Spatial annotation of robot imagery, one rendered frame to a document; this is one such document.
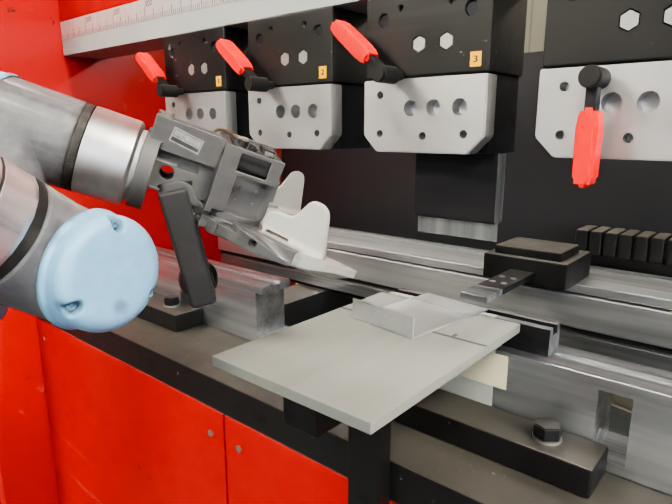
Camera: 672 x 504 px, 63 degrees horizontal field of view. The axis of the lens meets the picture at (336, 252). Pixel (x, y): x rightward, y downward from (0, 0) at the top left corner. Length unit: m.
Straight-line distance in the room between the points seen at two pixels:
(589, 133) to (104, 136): 0.39
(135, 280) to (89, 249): 0.04
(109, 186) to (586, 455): 0.49
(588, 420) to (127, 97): 1.08
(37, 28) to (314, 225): 0.89
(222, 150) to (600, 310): 0.58
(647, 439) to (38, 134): 0.58
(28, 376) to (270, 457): 0.70
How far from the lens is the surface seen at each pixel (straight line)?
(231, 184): 0.48
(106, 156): 0.48
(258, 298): 0.85
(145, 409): 0.96
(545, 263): 0.81
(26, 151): 0.49
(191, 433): 0.86
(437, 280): 0.95
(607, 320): 0.85
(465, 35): 0.59
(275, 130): 0.75
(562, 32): 0.56
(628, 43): 0.54
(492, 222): 0.61
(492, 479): 0.59
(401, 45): 0.63
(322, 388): 0.45
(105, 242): 0.35
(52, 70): 1.25
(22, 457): 1.37
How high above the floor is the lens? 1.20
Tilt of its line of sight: 13 degrees down
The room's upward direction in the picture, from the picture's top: straight up
